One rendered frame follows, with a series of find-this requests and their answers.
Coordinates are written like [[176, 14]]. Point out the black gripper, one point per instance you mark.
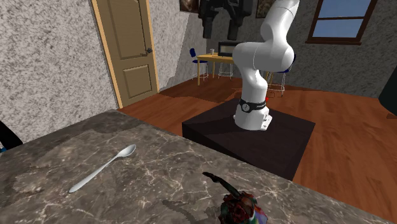
[[225, 7]]

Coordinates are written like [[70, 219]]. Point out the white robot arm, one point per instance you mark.
[[252, 83]]

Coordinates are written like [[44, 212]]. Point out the yellow wooden table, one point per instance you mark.
[[214, 58]]

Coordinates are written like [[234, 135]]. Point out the blue chair with metal legs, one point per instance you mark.
[[195, 59], [283, 76]]

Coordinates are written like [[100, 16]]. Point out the tan panelled door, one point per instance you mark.
[[130, 52]]

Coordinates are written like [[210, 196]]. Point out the dark wood framed window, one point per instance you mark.
[[338, 21]]

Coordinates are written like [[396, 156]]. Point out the dark robot stand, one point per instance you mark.
[[279, 142]]

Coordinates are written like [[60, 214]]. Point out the dark red stemmed fruit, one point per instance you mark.
[[238, 208]]

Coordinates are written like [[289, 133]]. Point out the silver spoon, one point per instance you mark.
[[102, 169]]

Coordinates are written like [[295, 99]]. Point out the dark wall picture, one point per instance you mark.
[[189, 5]]

